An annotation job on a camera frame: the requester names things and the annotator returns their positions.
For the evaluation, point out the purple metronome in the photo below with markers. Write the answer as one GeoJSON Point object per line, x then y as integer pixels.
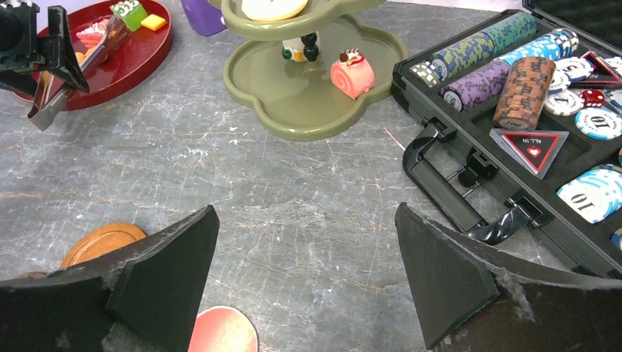
{"type": "Point", "coordinates": [204, 18]}

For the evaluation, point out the black poker chip case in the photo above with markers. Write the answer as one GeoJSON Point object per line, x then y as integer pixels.
{"type": "Point", "coordinates": [521, 119]}

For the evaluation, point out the pink cake slice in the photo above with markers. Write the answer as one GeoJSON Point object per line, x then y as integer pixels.
{"type": "Point", "coordinates": [93, 34]}

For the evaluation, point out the green cake slice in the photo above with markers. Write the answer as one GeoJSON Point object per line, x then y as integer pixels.
{"type": "Point", "coordinates": [132, 13]}

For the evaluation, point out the red triangle all-in button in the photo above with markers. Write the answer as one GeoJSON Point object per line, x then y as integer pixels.
{"type": "Point", "coordinates": [534, 150]}

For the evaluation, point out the yellow pink donut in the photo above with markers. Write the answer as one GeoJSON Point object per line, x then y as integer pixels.
{"type": "Point", "coordinates": [272, 10]}

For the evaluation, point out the small orange pastry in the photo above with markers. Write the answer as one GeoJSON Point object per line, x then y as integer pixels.
{"type": "Point", "coordinates": [82, 56]}

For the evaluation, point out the red round coaster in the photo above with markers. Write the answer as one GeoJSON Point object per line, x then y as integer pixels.
{"type": "Point", "coordinates": [223, 329]}

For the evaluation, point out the red round tray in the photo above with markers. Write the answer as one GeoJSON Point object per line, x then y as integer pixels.
{"type": "Point", "coordinates": [139, 56]}

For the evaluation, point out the orange square pastry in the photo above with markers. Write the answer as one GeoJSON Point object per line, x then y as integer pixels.
{"type": "Point", "coordinates": [153, 22]}

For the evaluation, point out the metal tongs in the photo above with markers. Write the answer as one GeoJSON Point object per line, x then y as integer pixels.
{"type": "Point", "coordinates": [45, 109]}

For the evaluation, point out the light wooden round coaster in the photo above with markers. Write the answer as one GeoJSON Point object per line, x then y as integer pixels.
{"type": "Point", "coordinates": [101, 241]}

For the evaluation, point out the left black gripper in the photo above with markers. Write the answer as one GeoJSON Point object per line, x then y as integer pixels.
{"type": "Point", "coordinates": [23, 52]}

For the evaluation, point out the pink roll cake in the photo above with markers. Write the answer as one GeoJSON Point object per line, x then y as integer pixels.
{"type": "Point", "coordinates": [352, 73]}

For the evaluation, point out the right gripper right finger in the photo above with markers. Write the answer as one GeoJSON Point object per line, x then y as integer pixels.
{"type": "Point", "coordinates": [470, 296]}

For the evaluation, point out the green three-tier serving stand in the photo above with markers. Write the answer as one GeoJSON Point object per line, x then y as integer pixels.
{"type": "Point", "coordinates": [297, 100]}

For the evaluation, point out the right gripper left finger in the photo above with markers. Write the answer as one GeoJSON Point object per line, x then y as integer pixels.
{"type": "Point", "coordinates": [153, 287]}

